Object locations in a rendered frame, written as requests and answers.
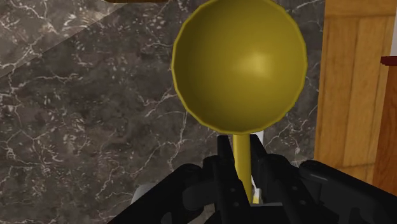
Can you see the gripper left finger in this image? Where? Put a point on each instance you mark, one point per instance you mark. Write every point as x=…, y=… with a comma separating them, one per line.
x=223, y=186

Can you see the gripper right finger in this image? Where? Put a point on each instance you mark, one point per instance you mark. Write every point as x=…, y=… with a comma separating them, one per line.
x=325, y=192

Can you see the gold ladle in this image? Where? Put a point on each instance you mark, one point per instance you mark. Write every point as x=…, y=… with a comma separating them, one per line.
x=238, y=68

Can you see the reddish brown wooden furniture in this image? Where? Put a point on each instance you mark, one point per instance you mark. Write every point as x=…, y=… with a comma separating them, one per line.
x=389, y=139

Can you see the light wooden cabinet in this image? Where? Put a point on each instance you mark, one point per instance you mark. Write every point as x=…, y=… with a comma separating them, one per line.
x=347, y=93

